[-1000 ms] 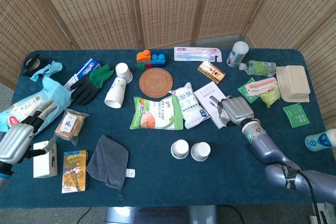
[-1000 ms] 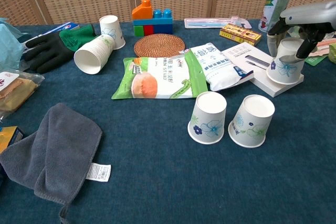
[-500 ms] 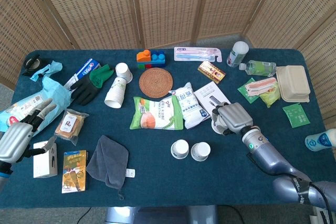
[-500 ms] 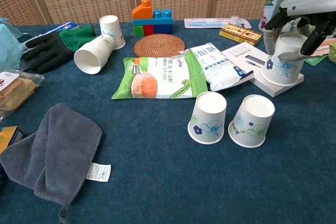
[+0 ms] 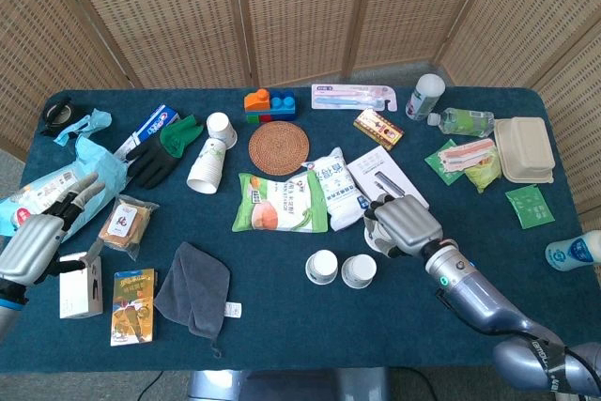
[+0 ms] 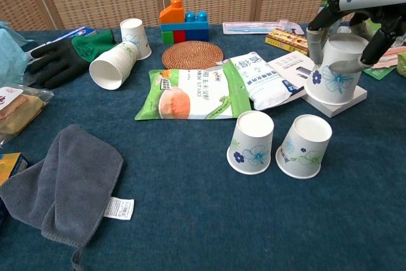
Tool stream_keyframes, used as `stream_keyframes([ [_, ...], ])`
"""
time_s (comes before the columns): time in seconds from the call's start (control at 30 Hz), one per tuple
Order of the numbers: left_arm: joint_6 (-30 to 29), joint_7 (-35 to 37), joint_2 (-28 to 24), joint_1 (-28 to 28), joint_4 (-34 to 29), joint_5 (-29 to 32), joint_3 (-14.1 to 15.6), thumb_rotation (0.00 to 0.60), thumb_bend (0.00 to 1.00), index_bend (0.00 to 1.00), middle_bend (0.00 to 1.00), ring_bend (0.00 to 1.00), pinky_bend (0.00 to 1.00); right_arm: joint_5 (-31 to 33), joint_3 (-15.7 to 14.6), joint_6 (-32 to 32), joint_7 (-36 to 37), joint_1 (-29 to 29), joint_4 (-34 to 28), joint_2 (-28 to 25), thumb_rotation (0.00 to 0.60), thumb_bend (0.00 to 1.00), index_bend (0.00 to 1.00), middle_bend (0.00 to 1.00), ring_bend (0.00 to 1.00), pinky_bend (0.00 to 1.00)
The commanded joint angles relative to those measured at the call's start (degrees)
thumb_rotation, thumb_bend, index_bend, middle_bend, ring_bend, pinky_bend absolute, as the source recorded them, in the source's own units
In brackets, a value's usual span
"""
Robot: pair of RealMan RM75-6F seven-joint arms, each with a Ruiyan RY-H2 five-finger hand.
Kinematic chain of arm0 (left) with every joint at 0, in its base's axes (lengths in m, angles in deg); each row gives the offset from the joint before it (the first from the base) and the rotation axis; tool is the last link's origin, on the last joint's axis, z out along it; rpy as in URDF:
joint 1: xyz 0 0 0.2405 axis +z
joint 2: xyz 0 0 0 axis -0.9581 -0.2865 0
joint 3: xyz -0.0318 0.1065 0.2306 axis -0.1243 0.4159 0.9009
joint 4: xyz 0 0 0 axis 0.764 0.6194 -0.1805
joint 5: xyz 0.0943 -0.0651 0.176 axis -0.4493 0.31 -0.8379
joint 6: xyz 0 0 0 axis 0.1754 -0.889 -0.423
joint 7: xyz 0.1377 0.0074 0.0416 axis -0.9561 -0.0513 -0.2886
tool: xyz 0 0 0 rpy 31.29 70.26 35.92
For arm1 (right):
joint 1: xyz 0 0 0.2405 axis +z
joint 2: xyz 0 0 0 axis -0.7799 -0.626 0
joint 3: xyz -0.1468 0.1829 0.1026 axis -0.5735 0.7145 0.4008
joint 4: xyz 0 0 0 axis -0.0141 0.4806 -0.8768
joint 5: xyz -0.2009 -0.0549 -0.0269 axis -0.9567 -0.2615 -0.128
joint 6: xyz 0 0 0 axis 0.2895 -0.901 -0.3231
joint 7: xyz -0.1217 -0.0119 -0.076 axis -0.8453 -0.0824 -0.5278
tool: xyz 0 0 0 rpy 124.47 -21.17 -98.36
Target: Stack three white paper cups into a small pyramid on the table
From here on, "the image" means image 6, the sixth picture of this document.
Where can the white floral paper cup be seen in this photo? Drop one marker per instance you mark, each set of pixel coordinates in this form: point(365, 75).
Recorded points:
point(304, 147)
point(134, 33)
point(336, 87)
point(250, 144)

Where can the stack of white paper cups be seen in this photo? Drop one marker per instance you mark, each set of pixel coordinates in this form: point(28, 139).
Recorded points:
point(111, 68)

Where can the pink striped flat pack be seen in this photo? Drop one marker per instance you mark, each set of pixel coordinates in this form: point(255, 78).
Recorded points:
point(393, 56)

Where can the yellow-green snack bag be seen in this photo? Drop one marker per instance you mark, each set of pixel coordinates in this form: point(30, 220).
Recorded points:
point(402, 64)

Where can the green square sachet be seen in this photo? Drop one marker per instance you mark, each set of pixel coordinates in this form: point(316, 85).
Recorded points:
point(380, 74)

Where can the red yellow small box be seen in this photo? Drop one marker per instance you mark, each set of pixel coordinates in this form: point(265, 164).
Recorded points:
point(285, 41)

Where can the flat white product box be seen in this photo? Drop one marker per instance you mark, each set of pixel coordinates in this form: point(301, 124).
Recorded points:
point(336, 110)

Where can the pink blue toothbrush pack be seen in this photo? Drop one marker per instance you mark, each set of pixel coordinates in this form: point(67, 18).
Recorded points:
point(253, 26)

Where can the white bag blue print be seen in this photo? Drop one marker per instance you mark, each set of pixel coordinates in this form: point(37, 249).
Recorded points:
point(263, 80)

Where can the round woven rattan coaster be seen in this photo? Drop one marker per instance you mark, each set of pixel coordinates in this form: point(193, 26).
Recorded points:
point(192, 55)

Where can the colourful toy building blocks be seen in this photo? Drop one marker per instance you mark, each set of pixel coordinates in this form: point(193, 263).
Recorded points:
point(184, 30)

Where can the green white starch bag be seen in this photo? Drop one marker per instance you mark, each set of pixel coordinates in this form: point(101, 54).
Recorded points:
point(190, 96)

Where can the blue felt table cover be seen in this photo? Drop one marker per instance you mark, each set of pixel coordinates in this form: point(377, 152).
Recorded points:
point(222, 214)

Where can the blue white toothpaste box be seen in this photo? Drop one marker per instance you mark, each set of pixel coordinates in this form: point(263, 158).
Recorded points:
point(81, 32)

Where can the black green work glove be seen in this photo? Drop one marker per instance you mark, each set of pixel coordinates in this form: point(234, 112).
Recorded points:
point(60, 61)

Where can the grey microfibre towel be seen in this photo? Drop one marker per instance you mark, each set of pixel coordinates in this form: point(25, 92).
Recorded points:
point(69, 172)

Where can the large light blue bag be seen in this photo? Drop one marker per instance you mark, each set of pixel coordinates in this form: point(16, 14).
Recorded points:
point(11, 55)

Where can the clear pack of biscuits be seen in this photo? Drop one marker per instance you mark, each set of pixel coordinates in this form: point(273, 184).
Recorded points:
point(19, 112)

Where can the yellow snack box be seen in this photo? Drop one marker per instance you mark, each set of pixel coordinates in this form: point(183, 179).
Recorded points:
point(11, 166)

